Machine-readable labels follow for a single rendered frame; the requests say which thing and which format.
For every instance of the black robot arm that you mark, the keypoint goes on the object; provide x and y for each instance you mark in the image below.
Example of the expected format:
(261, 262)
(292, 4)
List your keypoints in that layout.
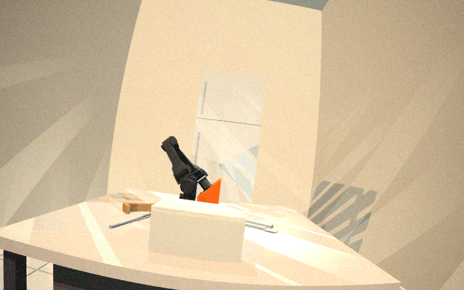
(185, 173)

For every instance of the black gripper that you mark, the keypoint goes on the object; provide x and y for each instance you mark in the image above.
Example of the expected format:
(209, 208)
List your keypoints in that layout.
(190, 196)

